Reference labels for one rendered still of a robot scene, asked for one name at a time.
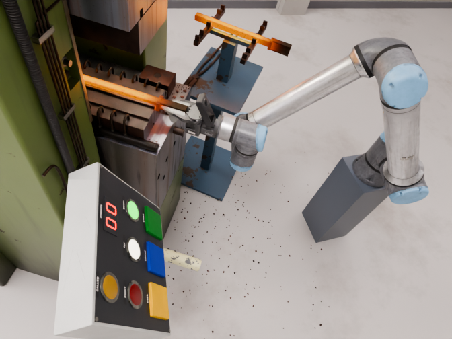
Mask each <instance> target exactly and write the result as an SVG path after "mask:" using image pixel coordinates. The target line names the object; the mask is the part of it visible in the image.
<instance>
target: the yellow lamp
mask: <svg viewBox="0 0 452 339"><path fill-rule="evenodd" d="M103 288H104V293H105V295H106V296H107V298H109V299H114V298H115V297H116V296H117V292H118V286H117V283H116V280H115V278H114V277H113V276H111V275H108V276H106V277H105V279H104V282H103Z"/></svg>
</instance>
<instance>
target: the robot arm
mask: <svg viewBox="0 0 452 339"><path fill-rule="evenodd" d="M373 76H375V78H376V80H377V82H378V86H379V96H380V100H381V106H382V113H383V126H384V131H383V132H382V133H381V134H380V136H379V137H378V138H377V140H376V141H375V142H374V143H373V144H372V145H371V147H370V148H369V149H368V151H367V152H366V153H363V154H361V155H359V156H358V157H357V158H356V159H355V160H354V161H353V164H352V168H353V171H354V173H355V175H356V176H357V178H358V179H359V180H360V181H362V182H363V183H365V184H366V185H368V186H372V187H382V186H385V187H386V190H387V193H388V195H389V198H390V200H391V201H392V202H393V203H394V204H410V203H413V202H417V201H419V200H422V199H424V198H426V197H427V196H428V194H429V190H428V186H427V185H426V182H425V179H424V165H423V163H422V162H421V160H419V147H420V107H421V97H424V96H425V95H426V93H427V91H428V79H427V76H426V73H425V71H424V70H423V68H422V67H421V66H420V64H419V62H418V61H417V59H416V57H415V56H414V53H413V52H412V49H411V48H410V47H409V45H408V44H406V43H405V42H404V41H402V40H398V39H396V38H387V37H383V38H373V39H369V40H366V41H363V42H361V43H359V44H357V45H356V46H354V47H353V49H352V52H351V54H350V55H348V56H346V57H344V58H343V59H341V60H339V61H338V62H336V63H334V64H333V65H330V66H329V67H327V68H326V69H324V70H322V71H320V72H319V73H317V74H315V75H314V76H312V77H310V78H309V79H306V80H305V81H303V82H302V83H300V84H298V85H296V86H295V87H293V88H291V89H290V90H288V91H286V92H284V93H282V94H281V95H279V96H277V97H276V98H274V99H273V100H270V101H269V102H267V103H265V104H264V105H262V106H260V107H259V108H257V109H255V110H253V111H252V112H248V113H247V112H240V113H237V114H236V115H234V116H231V115H228V114H225V115H224V116H222V115H219V117H218V119H216V117H215V115H214V112H213V110H212V108H211V105H210V103H209V101H208V98H207V96H206V94H205V93H203V94H199V96H198V98H197V100H196V103H195V102H192V101H188V100H180V101H179V100H174V102H177V103H181V104H184V105H187V106H188V107H187V113H186V114H185V112H183V111H180V110H176V109H173V108H170V107H167V106H161V108H162V109H163V110H164V111H165V112H167V113H168V115H169V119H170V121H171V122H173V123H175V122H177V121H178V120H181V121H182V122H185V123H186V129H185V133H188V134H191V135H195V136H198V137H199V135H200V134H203V135H207V136H210V137H213V138H216V136H217V135H218V136H217V138H218V139H221V140H224V141H227V142H230V143H231V157H230V164H231V167H232V168H233V169H235V170H237V171H239V172H246V171H248V170H250V169H251V168H252V166H253V165H254V161H255V158H256V156H257V154H258V152H262V151H263V148H264V144H265V141H266V136H267V133H268V129H267V128H268V127H269V126H272V125H273V124H276V123H277V122H279V121H281V120H283V119H285V118H287V117H288V116H290V115H292V114H294V113H296V112H298V111H300V110H302V109H304V108H306V107H307V106H309V105H311V104H313V103H315V102H317V101H318V100H320V99H322V98H324V97H326V96H328V95H330V94H331V93H334V92H335V91H337V90H339V89H341V88H343V87H345V86H347V85H348V84H350V83H352V82H354V81H356V80H357V79H360V78H361V77H365V78H368V79H370V78H371V77H373ZM188 131H191V132H194V133H195V134H192V133H189V132H188Z"/></svg>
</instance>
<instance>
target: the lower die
mask: <svg viewBox="0 0 452 339"><path fill-rule="evenodd" d="M81 70H82V73H83V74H84V75H88V76H90V77H95V78H97V79H101V80H104V81H107V82H110V83H114V84H116V85H121V86H123V87H127V88H130V89H133V90H137V91H140V92H143V93H147V94H149V95H152V96H156V97H160V95H162V96H164V98H165V90H164V89H160V88H158V90H157V91H155V88H156V87H153V86H151V85H147V84H146V87H143V85H144V83H140V82H138V81H134V83H132V80H131V79H127V78H124V77H122V80H120V76H118V75H114V74H111V73H110V76H108V73H107V72H105V71H101V70H98V72H97V73H96V69H94V68H92V67H88V66H86V69H84V68H83V65H81ZM85 87H86V91H87V96H88V100H89V103H90V104H91V115H92V118H93V121H92V123H93V124H97V125H98V119H97V115H96V113H97V110H98V108H99V107H100V106H103V108H104V113H103V112H102V109H101V110H100V112H99V116H100V122H101V125H102V126H104V127H106V128H110V129H111V124H110V114H111V112H112V111H113V110H115V111H116V112H117V116H114V114H113V116H112V121H113V126H114V130H117V131H119V132H122V133H123V132H124V127H123V120H124V117H125V115H126V114H129V116H130V120H128V119H127V118H126V132H127V134H128V135H132V136H135V137H138V138H142V139H145V140H146V139H147V137H148V136H149V133H150V132H151V130H152V128H153V126H154V124H155V122H156V121H157V119H158V117H159V115H160V114H161V111H162V110H160V111H156V110H155V105H154V104H150V103H148V102H144V101H141V100H137V99H134V98H131V97H128V96H124V95H122V94H119V93H115V92H113V91H108V90H106V89H102V88H99V87H96V86H92V85H89V84H86V83H85ZM153 123H154V124H153Z"/></svg>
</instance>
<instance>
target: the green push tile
mask: <svg viewBox="0 0 452 339"><path fill-rule="evenodd" d="M145 231H146V233H148V234H149V235H151V236H153V237H154V238H156V239H158V240H159V241H161V240H163V236H162V228H161V215H159V214H158V213H156V212H155V211H154V210H152V209H151V208H149V207H148V206H145Z"/></svg>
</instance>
